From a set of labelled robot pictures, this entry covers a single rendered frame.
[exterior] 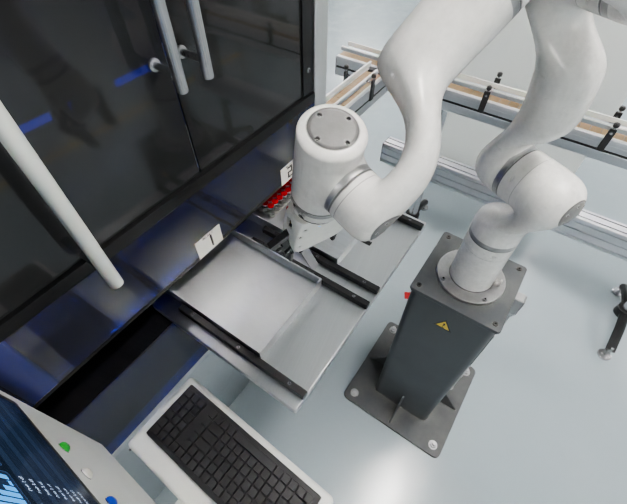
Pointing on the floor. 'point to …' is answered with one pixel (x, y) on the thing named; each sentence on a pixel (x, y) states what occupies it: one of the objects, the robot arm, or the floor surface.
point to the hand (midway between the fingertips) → (309, 242)
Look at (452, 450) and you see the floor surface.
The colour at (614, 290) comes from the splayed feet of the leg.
